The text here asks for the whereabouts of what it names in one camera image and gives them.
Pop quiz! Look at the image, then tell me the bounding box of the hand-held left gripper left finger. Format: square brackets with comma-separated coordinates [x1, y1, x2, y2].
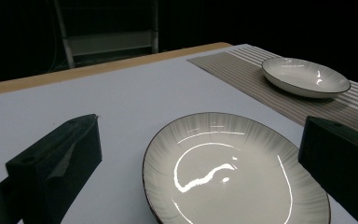
[5, 113, 103, 224]

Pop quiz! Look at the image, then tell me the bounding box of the striped woven placemat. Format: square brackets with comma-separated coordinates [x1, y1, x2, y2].
[186, 45, 358, 142]

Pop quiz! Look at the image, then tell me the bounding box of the white plate with dark rim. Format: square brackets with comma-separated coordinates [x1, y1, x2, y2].
[141, 111, 332, 224]
[260, 56, 352, 100]

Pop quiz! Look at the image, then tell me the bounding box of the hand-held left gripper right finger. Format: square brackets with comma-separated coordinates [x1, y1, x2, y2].
[297, 116, 358, 224]

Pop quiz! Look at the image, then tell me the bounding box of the white metal desk frame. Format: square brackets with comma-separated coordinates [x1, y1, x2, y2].
[52, 0, 160, 70]

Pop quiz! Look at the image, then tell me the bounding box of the wooden table with white top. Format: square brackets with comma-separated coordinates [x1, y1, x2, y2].
[0, 41, 358, 224]

